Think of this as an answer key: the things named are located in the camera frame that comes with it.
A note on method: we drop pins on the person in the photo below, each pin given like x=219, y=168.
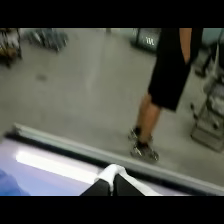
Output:
x=166, y=73

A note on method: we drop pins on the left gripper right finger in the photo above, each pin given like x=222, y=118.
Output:
x=125, y=187

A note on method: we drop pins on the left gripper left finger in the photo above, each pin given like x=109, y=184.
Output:
x=98, y=190

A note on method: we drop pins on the white T-shirt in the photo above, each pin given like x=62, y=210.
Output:
x=115, y=170

